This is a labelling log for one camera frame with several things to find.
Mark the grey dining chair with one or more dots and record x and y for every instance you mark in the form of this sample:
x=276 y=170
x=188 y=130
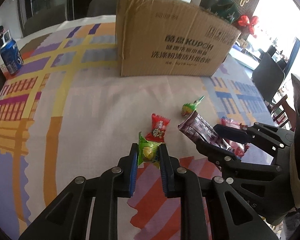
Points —
x=43 y=20
x=101 y=6

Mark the dark purple snack packet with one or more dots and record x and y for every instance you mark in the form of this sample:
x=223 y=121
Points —
x=197 y=128

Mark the colourful printed tablecloth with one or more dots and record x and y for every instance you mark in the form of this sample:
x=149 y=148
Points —
x=90 y=105

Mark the red foil bow balloon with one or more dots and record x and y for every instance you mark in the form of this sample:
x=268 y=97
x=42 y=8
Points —
x=247 y=22

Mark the green snowflake tote bag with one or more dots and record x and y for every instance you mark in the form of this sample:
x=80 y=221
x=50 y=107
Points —
x=226 y=10

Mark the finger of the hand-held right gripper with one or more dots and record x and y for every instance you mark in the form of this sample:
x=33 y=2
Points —
x=230 y=133
x=212 y=151

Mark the green candy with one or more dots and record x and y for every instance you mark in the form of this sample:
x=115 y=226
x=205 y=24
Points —
x=148 y=151
x=188 y=108

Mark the reddish wooden chair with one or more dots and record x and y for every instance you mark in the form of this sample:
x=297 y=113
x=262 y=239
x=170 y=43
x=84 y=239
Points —
x=282 y=112

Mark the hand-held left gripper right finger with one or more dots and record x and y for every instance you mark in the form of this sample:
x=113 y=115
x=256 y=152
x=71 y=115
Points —
x=163 y=173

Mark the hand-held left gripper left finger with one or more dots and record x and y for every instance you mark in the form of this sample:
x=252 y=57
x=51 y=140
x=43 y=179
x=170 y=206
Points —
x=133 y=172

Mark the white low cabinet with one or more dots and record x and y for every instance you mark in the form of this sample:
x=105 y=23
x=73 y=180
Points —
x=245 y=57

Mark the blue soda can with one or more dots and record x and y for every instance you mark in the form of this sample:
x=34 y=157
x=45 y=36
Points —
x=11 y=57

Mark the dark grey upholstered chair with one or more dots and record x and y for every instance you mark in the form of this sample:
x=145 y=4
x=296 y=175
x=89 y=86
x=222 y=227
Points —
x=268 y=76

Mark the red wrapped candy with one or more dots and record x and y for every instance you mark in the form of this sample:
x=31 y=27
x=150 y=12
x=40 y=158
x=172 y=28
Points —
x=231 y=123
x=158 y=127

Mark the small white cabinet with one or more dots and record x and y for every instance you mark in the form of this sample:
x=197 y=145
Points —
x=6 y=37

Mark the brown cardboard box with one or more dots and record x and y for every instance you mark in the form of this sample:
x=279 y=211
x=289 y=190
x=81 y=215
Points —
x=165 y=42

